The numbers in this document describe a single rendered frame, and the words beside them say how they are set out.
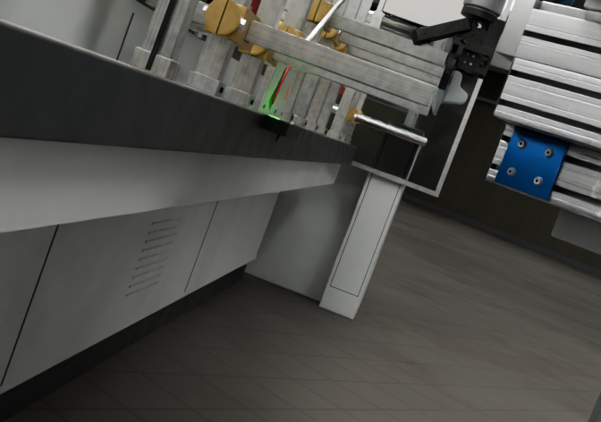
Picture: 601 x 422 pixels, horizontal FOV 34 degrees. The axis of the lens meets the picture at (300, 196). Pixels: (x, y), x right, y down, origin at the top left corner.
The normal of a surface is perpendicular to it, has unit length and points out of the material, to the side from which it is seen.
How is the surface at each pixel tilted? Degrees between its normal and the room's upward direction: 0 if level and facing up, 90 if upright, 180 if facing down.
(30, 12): 90
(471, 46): 90
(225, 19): 90
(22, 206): 90
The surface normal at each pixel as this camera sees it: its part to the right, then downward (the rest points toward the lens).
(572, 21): -0.61, -0.17
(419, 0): -0.12, 0.03
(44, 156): 0.93, 0.36
